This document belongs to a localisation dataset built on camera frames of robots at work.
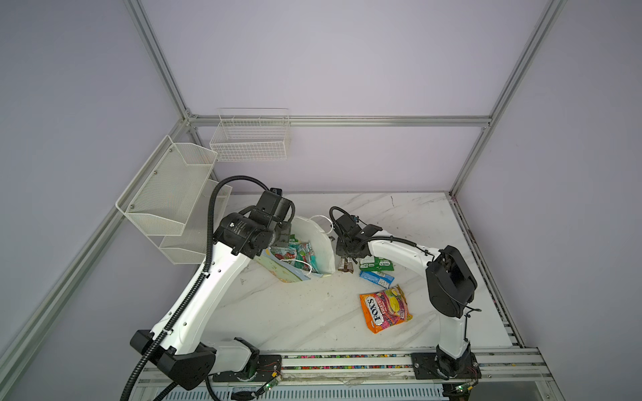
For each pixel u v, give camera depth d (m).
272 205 0.49
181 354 0.37
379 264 0.95
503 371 0.75
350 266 0.90
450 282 0.49
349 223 0.70
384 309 0.82
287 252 0.81
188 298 0.39
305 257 0.81
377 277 0.92
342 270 0.90
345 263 0.88
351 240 0.69
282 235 0.65
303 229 0.80
